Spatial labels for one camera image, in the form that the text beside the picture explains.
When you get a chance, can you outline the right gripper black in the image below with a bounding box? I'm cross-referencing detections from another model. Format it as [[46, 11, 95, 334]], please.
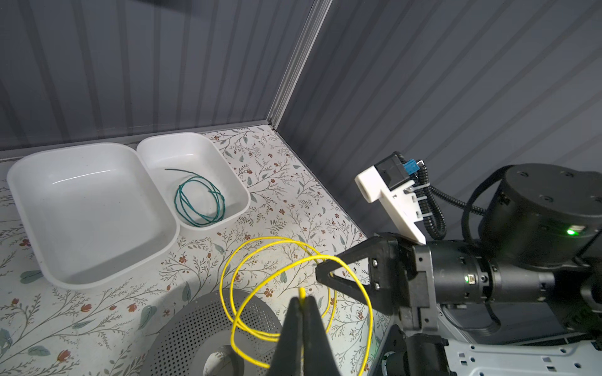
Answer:
[[315, 234, 493, 332]]

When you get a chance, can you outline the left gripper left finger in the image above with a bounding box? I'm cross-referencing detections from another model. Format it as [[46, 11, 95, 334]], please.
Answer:
[[267, 298, 304, 376]]

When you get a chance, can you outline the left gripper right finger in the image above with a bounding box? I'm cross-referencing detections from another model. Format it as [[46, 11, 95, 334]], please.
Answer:
[[302, 296, 340, 376]]

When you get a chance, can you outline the yellow cable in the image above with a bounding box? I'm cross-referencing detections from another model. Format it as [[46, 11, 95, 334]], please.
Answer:
[[219, 236, 375, 376]]

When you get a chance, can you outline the grey perforated cable spool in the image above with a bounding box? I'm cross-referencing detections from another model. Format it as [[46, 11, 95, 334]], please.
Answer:
[[140, 292, 282, 375]]

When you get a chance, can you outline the white tray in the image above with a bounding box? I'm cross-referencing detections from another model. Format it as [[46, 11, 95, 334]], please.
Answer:
[[136, 133, 250, 232], [7, 143, 180, 290]]

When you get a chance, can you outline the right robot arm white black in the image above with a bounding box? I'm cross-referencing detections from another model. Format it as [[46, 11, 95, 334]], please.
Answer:
[[316, 164, 601, 375]]

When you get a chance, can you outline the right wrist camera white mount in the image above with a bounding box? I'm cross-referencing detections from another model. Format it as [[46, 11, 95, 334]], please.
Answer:
[[354, 152, 426, 245]]

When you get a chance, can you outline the green cable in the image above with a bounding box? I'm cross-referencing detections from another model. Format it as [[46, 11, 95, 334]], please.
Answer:
[[164, 168, 227, 227]]

